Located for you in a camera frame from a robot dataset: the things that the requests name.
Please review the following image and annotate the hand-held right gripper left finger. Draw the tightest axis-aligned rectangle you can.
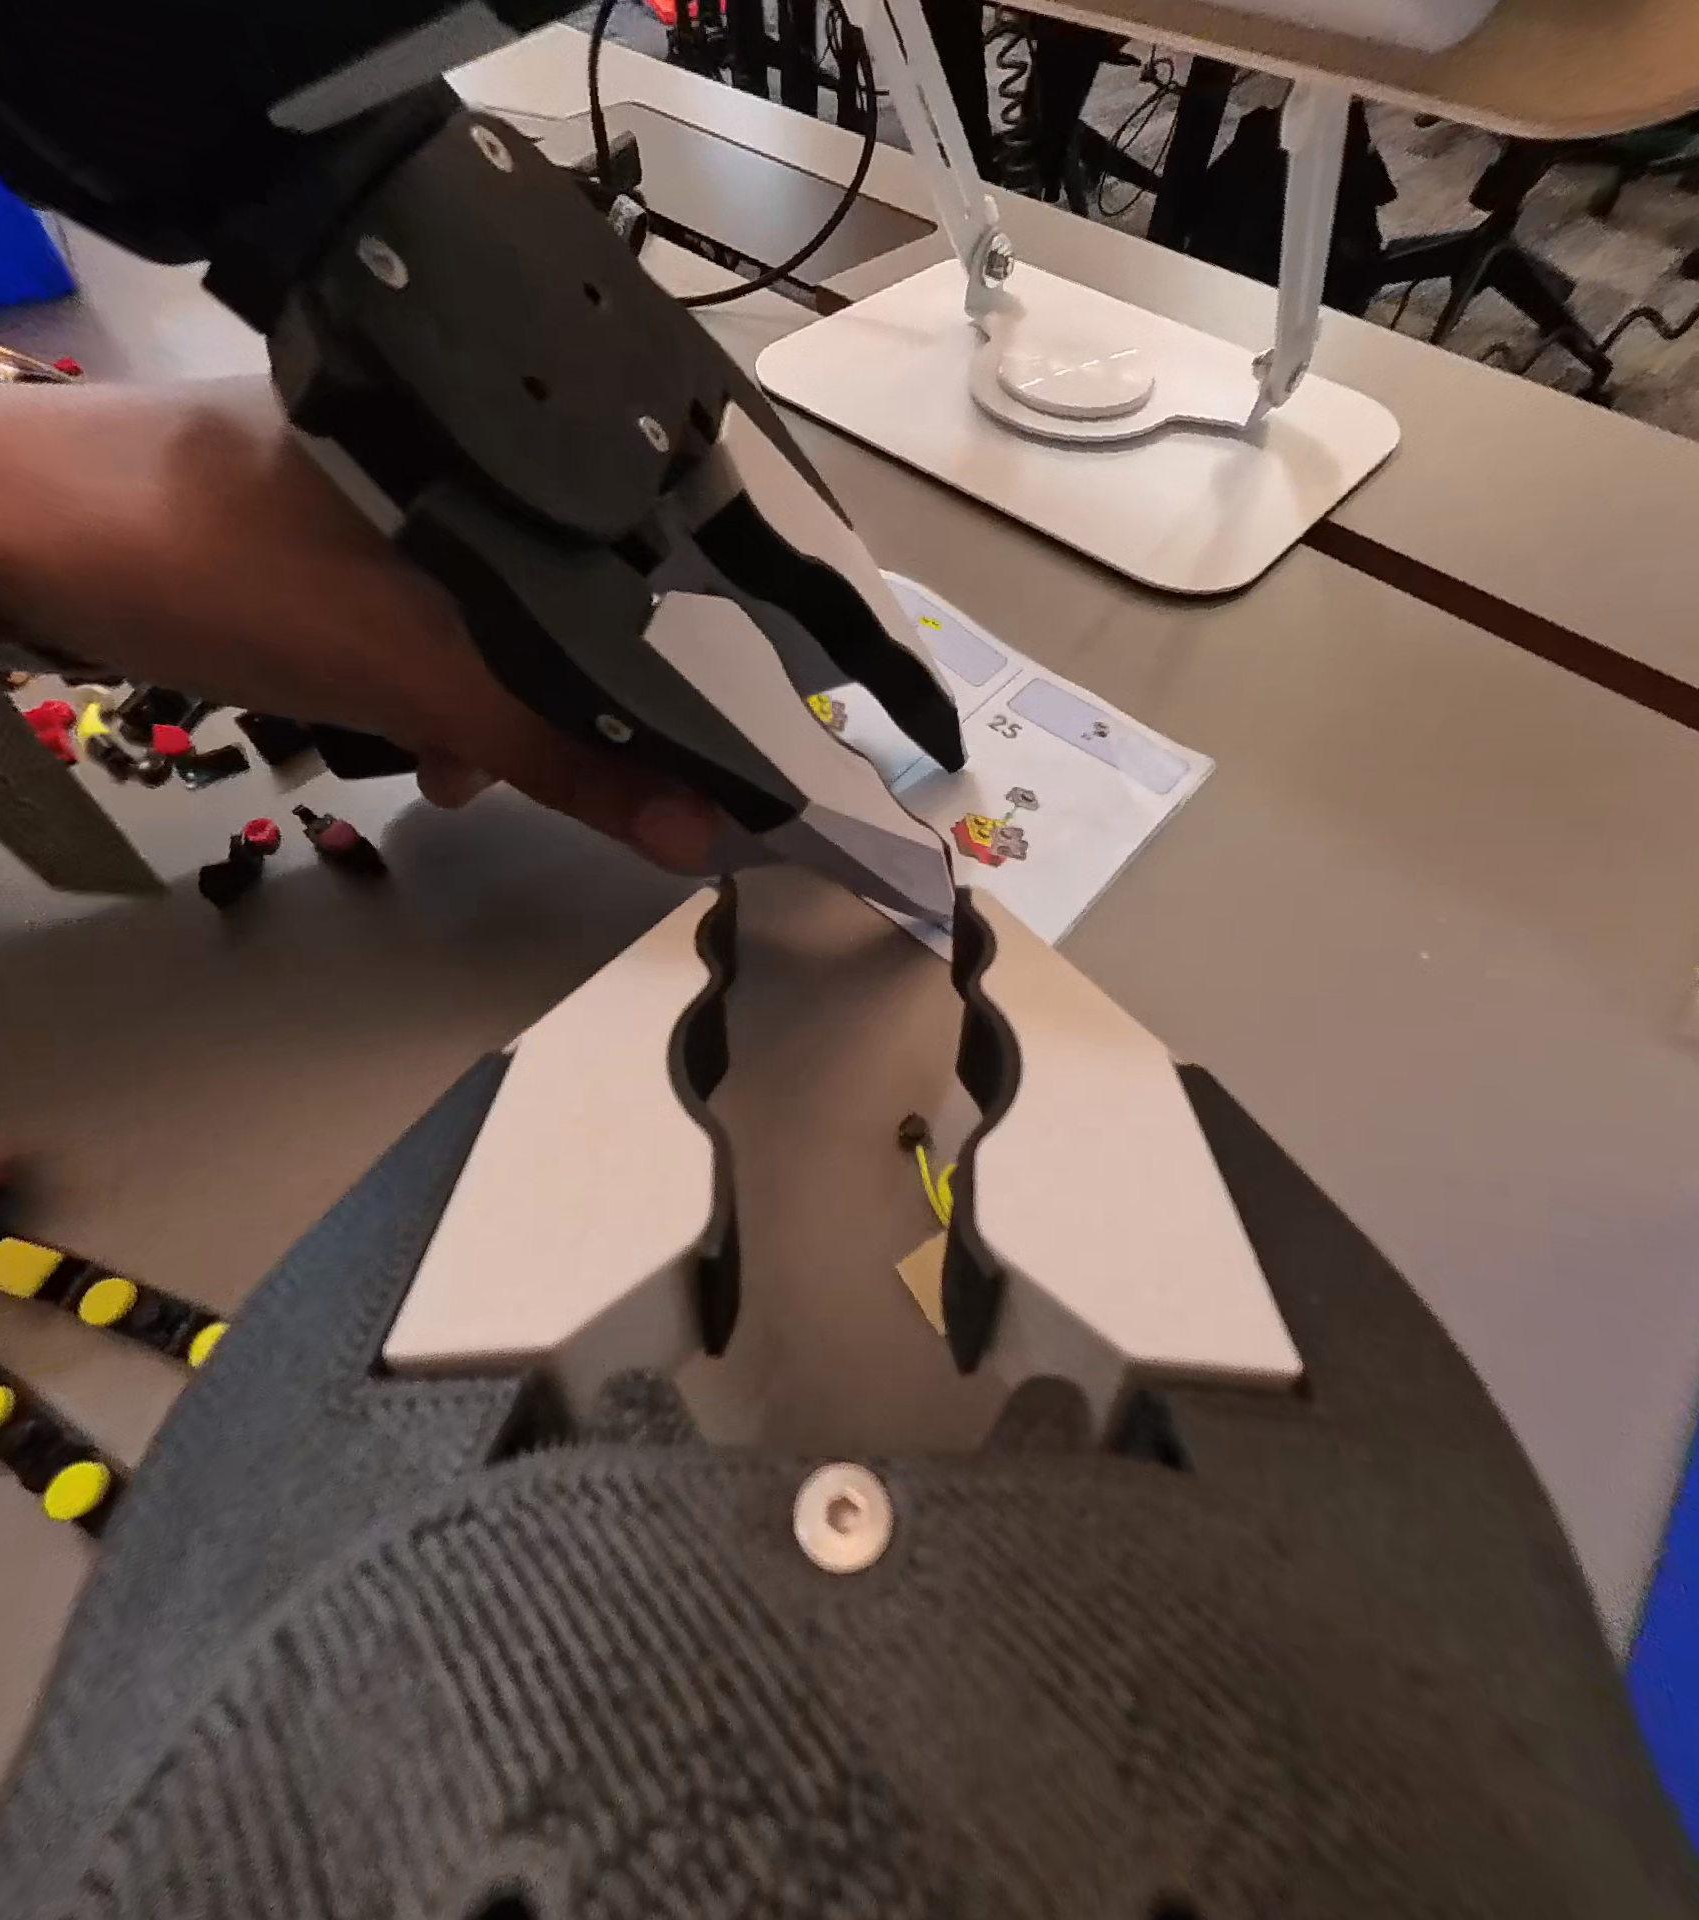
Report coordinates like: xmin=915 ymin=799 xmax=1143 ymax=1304
xmin=381 ymin=879 xmax=746 ymax=1381

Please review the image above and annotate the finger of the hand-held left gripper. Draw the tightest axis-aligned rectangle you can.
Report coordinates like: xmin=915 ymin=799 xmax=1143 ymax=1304
xmin=608 ymin=592 xmax=966 ymax=941
xmin=697 ymin=358 xmax=968 ymax=779

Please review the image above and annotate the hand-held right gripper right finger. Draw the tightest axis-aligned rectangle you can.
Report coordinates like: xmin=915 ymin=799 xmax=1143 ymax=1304
xmin=937 ymin=888 xmax=1307 ymax=1381

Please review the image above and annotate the yellow string with tape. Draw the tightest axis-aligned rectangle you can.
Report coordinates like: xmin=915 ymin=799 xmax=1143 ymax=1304
xmin=894 ymin=1111 xmax=966 ymax=1342

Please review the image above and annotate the lego instruction booklet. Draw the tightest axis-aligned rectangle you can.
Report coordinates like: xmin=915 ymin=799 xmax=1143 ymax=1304
xmin=803 ymin=568 xmax=1216 ymax=962

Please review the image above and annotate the pile of lego pieces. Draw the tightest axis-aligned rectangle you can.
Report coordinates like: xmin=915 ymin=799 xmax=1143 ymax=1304
xmin=0 ymin=675 xmax=393 ymax=912

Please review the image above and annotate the black yellow lego spider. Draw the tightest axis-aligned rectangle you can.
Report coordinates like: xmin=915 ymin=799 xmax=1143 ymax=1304
xmin=0 ymin=895 xmax=235 ymax=1536

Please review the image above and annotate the person's left hand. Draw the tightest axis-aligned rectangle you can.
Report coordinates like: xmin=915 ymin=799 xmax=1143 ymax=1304
xmin=0 ymin=374 xmax=731 ymax=876

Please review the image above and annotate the black cable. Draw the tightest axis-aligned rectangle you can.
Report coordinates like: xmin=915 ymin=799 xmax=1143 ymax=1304
xmin=586 ymin=0 xmax=882 ymax=310

